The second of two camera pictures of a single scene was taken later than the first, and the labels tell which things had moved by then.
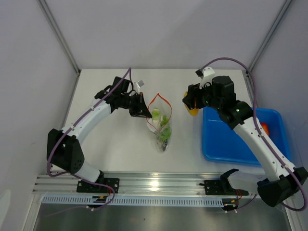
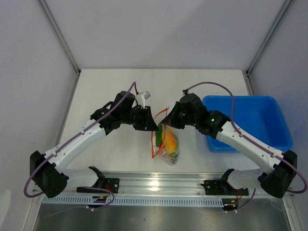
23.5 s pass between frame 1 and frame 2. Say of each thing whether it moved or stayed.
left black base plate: stayed
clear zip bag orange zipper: moved
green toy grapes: moved
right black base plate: stayed
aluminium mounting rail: stayed
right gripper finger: moved
